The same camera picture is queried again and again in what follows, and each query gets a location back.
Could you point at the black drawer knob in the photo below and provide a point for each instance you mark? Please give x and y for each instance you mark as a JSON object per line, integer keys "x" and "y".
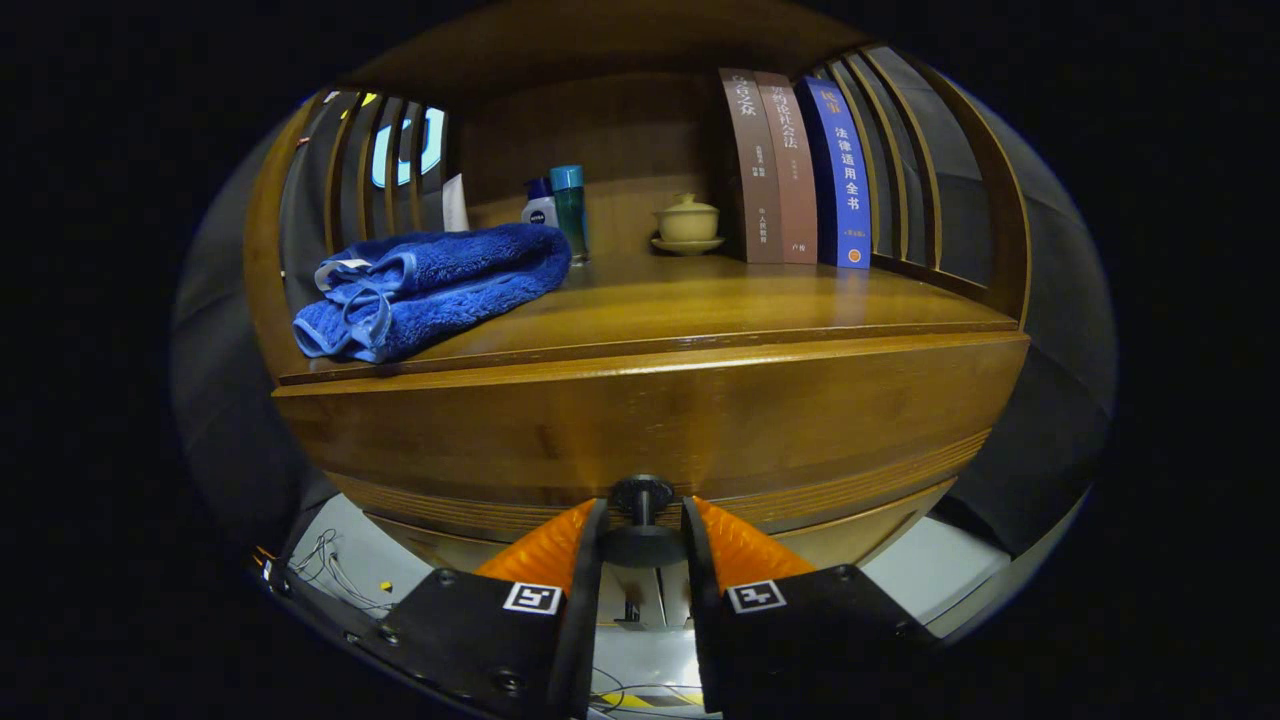
{"x": 640, "y": 530}

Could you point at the dark brown book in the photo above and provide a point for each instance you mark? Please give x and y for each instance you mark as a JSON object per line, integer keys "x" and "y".
{"x": 752, "y": 170}

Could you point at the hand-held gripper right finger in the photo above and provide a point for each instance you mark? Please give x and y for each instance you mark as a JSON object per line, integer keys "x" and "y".
{"x": 705, "y": 620}

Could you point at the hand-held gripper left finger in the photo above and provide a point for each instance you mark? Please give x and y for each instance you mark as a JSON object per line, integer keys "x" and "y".
{"x": 583, "y": 620}

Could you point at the wooden cabinet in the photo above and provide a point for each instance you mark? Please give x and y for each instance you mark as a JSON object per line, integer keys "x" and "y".
{"x": 600, "y": 130}

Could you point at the blue folded towel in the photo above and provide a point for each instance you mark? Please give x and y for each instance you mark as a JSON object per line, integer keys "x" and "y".
{"x": 450, "y": 280}

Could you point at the blue book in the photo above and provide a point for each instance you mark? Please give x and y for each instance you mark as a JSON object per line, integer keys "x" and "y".
{"x": 840, "y": 170}

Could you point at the white blue lotion bottle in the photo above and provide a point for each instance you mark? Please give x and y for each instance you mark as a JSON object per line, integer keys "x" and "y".
{"x": 540, "y": 208}

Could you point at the white tube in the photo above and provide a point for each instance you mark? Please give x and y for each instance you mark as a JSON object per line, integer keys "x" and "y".
{"x": 454, "y": 205}

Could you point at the wooden countertop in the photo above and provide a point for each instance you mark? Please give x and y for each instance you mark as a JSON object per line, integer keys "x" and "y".
{"x": 750, "y": 295}

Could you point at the reddish brown book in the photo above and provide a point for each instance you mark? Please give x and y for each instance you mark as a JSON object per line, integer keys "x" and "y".
{"x": 790, "y": 170}

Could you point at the wooden drawer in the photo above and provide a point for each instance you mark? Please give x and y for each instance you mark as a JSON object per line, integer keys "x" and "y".
{"x": 700, "y": 420}

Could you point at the yellow floor tape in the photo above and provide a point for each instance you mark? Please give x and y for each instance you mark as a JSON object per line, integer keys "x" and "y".
{"x": 625, "y": 700}

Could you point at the beige lidded tea cup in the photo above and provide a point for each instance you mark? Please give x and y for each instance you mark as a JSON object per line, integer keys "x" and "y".
{"x": 687, "y": 222}

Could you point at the teal clear bottle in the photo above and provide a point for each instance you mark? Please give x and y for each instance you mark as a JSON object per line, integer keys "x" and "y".
{"x": 571, "y": 210}

